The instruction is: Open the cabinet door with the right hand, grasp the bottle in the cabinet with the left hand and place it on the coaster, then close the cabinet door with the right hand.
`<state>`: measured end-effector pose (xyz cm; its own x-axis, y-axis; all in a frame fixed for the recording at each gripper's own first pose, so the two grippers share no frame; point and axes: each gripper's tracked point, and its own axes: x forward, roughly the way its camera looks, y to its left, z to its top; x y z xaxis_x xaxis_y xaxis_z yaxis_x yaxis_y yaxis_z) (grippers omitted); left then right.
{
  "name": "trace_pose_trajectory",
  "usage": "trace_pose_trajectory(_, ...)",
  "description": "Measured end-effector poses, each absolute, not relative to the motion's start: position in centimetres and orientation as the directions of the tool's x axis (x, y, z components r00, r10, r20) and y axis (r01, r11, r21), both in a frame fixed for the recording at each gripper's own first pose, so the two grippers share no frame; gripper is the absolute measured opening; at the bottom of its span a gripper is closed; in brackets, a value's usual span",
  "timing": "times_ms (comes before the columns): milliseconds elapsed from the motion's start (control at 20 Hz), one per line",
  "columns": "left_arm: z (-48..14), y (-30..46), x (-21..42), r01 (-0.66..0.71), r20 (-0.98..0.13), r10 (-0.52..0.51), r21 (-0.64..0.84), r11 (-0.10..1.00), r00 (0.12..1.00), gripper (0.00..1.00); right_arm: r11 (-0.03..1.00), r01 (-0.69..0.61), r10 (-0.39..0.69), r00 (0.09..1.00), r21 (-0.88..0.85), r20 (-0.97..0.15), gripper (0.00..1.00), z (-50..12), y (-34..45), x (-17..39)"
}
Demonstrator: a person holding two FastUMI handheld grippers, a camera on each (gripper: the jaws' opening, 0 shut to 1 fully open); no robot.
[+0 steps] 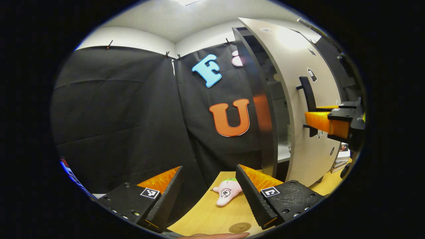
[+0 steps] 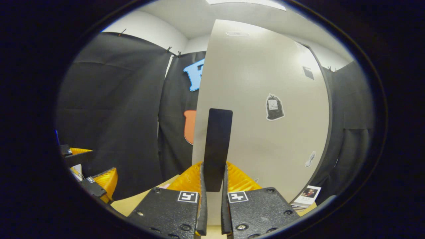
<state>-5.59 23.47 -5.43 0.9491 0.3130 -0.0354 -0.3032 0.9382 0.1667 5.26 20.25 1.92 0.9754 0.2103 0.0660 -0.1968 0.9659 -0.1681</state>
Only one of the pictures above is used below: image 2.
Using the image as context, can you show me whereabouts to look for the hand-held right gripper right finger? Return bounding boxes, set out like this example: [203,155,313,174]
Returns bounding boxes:
[221,161,301,239]

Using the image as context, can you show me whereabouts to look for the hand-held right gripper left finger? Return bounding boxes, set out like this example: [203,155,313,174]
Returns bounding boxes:
[127,161,209,239]

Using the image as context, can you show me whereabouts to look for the black cabinet door handle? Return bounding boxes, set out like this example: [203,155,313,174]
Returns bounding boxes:
[203,108,233,192]

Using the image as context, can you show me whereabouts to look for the black backdrop cloth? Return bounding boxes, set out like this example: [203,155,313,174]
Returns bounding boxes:
[56,32,375,201]

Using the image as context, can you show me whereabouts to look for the white booklet with photo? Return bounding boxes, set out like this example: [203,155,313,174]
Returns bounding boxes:
[292,185,322,209]

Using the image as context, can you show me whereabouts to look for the ceiling light panel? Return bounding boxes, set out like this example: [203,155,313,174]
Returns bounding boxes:
[206,0,287,11]

